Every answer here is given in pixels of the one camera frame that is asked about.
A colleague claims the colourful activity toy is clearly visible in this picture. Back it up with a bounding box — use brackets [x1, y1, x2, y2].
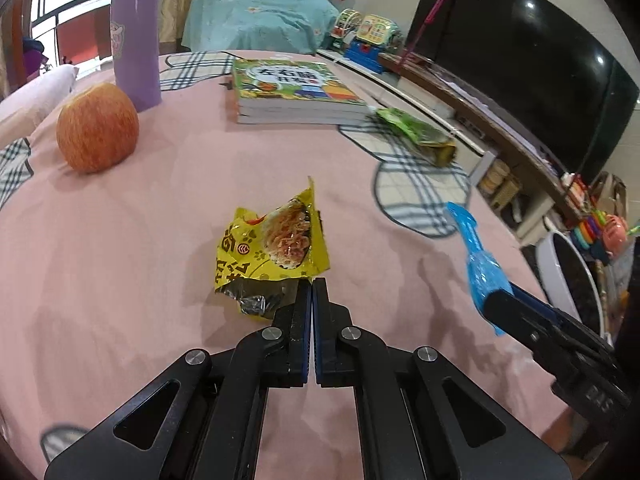
[330, 9, 404, 74]

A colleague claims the pink toy basket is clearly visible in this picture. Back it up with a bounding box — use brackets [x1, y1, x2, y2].
[602, 215, 629, 261]

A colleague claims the rainbow stacking ring toy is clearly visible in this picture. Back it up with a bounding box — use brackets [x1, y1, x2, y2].
[572, 210, 609, 254]

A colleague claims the white television cabinet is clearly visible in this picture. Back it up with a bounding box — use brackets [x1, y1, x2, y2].
[317, 47, 601, 247]

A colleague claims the black television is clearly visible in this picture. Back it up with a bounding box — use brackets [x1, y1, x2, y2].
[405, 0, 640, 177]

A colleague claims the pink stick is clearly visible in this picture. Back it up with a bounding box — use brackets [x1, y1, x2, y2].
[397, 0, 469, 64]

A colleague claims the red apple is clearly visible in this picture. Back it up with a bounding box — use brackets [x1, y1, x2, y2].
[56, 82, 140, 175]

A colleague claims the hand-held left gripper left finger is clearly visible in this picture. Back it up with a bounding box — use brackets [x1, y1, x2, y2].
[44, 280, 314, 480]

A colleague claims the yellow snack wrapper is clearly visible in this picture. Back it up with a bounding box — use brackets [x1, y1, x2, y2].
[215, 176, 332, 322]

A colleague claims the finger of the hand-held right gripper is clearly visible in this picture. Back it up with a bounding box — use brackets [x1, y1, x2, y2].
[481, 282, 557, 357]

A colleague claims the red toy cash register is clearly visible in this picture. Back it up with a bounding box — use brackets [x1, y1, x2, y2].
[562, 172, 594, 207]

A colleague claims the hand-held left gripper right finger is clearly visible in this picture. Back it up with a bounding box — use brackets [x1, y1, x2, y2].
[312, 277, 571, 480]

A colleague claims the stack of green books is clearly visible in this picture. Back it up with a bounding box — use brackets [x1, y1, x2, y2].
[231, 57, 371, 126]

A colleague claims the black trash bin white rim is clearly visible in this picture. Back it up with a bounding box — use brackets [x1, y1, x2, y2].
[535, 232, 615, 347]

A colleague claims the blue wrapper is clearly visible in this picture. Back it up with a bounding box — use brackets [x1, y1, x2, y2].
[445, 201, 514, 337]

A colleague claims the pink plaid tablecloth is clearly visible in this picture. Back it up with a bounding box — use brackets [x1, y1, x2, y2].
[0, 50, 592, 480]

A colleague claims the green snack wrapper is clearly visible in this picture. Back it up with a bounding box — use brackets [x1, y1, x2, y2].
[374, 107, 459, 169]

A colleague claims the stack of yellow containers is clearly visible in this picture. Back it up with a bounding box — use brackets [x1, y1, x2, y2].
[477, 160, 511, 196]

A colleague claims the sofa with light blue cover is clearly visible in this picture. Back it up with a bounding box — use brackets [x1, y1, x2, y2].
[181, 0, 340, 57]

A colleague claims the purple cup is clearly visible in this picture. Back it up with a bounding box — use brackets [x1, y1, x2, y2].
[111, 0, 162, 114]

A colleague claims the wooden toy house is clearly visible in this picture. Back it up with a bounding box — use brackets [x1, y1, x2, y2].
[492, 177, 521, 209]

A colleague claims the window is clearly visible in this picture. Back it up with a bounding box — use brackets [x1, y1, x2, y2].
[30, 0, 122, 69]

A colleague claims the pale pink pillow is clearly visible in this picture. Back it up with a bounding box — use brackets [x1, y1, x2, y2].
[0, 64, 81, 137]

